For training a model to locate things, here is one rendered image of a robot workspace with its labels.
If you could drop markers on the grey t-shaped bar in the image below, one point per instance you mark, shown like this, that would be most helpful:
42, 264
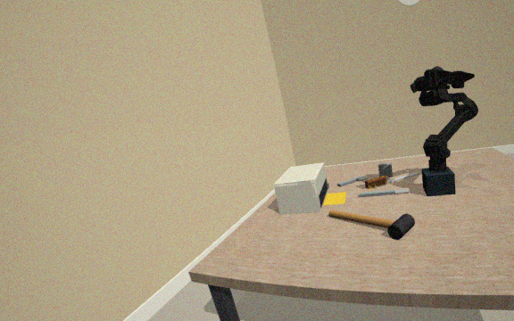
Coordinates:
352, 180

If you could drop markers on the mallet with wooden handle and black head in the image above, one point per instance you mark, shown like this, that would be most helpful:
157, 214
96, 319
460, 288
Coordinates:
396, 229

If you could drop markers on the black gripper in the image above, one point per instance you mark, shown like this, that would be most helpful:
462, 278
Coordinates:
442, 78

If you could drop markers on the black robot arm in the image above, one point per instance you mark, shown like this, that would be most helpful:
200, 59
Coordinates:
436, 145

